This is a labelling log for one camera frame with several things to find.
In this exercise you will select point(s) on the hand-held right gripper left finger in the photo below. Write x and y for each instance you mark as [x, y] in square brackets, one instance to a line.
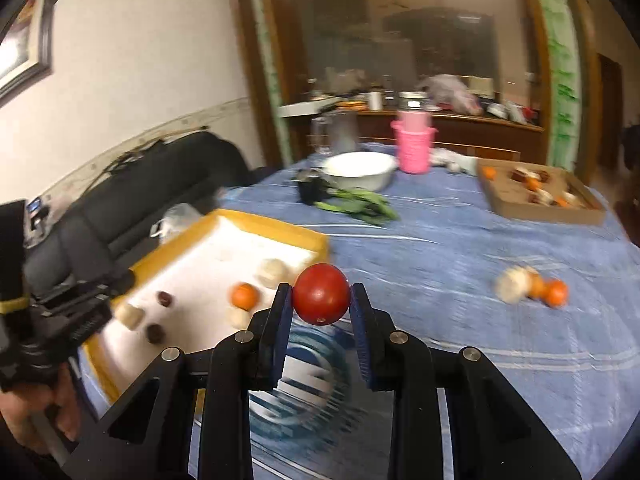
[281, 320]

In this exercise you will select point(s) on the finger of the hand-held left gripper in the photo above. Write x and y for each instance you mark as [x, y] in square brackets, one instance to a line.
[95, 287]

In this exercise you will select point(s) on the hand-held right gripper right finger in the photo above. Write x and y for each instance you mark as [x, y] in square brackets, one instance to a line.
[361, 325]

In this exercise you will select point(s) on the orange mandarin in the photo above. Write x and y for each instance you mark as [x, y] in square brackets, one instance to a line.
[562, 202]
[489, 173]
[556, 293]
[244, 295]
[534, 184]

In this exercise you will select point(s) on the small white sugarcane chunk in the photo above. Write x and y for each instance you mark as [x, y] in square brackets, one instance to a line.
[237, 317]

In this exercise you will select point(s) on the red tomato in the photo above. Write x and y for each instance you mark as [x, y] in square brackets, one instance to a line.
[320, 294]

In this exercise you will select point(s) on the large white sugarcane chunk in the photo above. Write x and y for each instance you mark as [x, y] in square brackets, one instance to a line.
[272, 271]

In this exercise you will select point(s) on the dark red fruit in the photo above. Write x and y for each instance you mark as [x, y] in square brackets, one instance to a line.
[164, 299]

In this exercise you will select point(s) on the dark purple plum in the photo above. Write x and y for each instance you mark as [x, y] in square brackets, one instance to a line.
[156, 333]

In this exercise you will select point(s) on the yellow tray with white base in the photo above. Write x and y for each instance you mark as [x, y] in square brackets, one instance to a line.
[225, 245]

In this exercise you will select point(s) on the person's left hand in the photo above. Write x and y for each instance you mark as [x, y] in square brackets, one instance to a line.
[62, 400]

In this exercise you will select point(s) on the black sofa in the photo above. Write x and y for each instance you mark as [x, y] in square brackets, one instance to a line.
[125, 195]

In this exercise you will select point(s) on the blue plaid tablecloth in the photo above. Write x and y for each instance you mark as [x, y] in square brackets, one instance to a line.
[450, 260]

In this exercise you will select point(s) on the clear plastic bag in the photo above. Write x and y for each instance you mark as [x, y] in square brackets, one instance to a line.
[182, 217]

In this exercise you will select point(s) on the green leafy vegetables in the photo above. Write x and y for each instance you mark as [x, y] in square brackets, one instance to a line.
[360, 205]

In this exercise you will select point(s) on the small black container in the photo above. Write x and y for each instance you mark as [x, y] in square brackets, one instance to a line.
[310, 190]

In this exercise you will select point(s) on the white enamel bowl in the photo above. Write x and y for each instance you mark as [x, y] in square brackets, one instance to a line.
[357, 170]

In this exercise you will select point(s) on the orange left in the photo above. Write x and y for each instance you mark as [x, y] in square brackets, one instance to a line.
[536, 285]

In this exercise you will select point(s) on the pink thermos flask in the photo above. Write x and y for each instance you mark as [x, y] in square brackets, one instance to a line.
[412, 150]

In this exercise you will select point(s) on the pale crumpled cloth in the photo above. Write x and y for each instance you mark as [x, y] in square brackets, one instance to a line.
[455, 160]

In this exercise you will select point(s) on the clear glass pitcher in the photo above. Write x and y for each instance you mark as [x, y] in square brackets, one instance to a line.
[342, 132]

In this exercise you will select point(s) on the flat white box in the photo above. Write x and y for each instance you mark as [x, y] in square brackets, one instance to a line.
[305, 109]

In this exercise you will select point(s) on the flat cardboard box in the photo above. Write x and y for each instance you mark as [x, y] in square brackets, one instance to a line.
[550, 216]

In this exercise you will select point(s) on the white cup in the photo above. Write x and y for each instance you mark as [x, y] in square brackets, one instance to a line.
[375, 100]

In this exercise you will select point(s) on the bamboo painted panel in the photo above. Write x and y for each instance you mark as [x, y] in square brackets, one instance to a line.
[270, 85]
[562, 60]

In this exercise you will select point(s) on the wooden sideboard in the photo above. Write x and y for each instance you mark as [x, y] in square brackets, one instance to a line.
[500, 135]

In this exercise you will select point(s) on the plastic bag with red contents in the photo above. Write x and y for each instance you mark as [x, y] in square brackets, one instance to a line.
[450, 92]

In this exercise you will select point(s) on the framed wall picture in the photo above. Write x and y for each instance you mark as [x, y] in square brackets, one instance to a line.
[20, 45]

